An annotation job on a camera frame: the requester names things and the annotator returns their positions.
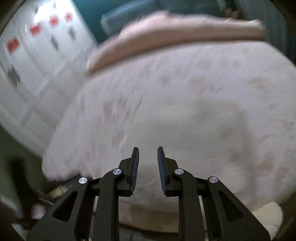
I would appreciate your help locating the pink pillow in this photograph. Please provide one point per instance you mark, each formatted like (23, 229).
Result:
(162, 29)

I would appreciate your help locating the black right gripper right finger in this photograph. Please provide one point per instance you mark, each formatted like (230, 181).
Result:
(207, 208)

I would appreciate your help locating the grey striped curtain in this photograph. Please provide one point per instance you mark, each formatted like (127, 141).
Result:
(278, 32)

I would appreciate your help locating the white panelled wardrobe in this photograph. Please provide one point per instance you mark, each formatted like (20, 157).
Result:
(44, 50)

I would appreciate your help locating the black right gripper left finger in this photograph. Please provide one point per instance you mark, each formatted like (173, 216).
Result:
(89, 207)

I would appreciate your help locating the white fluffy rug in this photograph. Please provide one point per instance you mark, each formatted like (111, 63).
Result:
(270, 216)

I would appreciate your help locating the teal upholstered headboard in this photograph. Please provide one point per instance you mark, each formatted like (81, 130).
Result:
(113, 21)

